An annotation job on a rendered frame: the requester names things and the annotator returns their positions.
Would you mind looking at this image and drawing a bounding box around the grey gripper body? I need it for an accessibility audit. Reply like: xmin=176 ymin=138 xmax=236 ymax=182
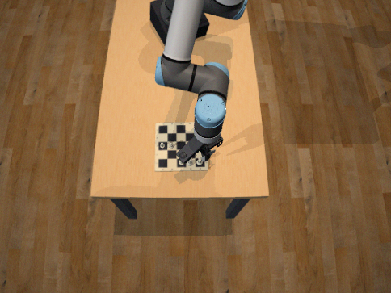
xmin=200 ymin=136 xmax=223 ymax=155

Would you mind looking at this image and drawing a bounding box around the black and beige chessboard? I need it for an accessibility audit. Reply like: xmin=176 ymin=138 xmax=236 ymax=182
xmin=155 ymin=122 xmax=208 ymax=171

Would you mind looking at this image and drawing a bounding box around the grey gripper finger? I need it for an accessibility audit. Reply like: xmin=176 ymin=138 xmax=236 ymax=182
xmin=201 ymin=149 xmax=216 ymax=162

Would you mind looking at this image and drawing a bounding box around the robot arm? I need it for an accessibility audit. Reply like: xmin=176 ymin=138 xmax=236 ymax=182
xmin=155 ymin=0 xmax=248 ymax=163

